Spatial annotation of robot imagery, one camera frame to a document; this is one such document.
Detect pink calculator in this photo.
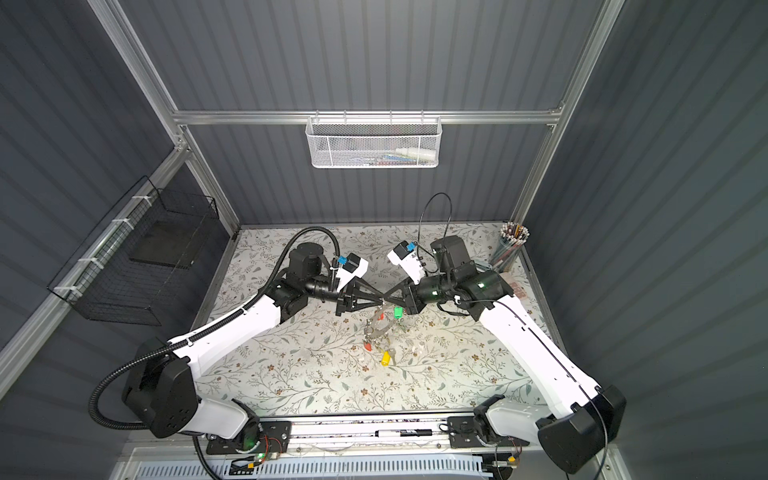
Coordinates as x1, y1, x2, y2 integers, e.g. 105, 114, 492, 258
510, 282, 529, 299

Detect left black corrugated cable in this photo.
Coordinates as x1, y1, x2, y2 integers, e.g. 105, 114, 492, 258
88, 226, 342, 431

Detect large metal keyring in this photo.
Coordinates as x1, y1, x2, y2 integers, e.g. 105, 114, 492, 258
363, 302, 400, 352

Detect yellow tagged key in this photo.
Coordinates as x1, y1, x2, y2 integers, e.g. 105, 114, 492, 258
380, 348, 397, 367

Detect white glue bottle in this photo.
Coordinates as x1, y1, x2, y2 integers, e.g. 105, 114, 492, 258
395, 147, 438, 164

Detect white slotted cable duct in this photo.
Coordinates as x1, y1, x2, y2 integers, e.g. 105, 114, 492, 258
128, 454, 487, 480

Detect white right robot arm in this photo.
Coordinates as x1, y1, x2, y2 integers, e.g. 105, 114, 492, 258
384, 271, 627, 474

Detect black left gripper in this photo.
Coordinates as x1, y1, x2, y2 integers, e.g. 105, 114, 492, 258
305, 277, 383, 318

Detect black wire basket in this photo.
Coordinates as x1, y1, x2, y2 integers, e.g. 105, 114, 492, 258
47, 180, 219, 327

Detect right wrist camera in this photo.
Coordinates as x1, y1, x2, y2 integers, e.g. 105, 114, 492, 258
387, 241, 426, 285

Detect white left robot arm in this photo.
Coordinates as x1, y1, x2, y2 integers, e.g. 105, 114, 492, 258
122, 277, 383, 440

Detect clear pencil cup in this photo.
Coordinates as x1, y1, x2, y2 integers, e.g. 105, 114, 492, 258
488, 221, 530, 272

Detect white wire mesh basket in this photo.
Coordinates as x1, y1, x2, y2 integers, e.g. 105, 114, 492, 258
305, 119, 443, 169

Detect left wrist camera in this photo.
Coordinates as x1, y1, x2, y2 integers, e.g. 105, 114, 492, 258
334, 253, 369, 292

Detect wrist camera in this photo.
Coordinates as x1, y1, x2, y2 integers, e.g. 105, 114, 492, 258
387, 241, 426, 285
334, 253, 369, 292

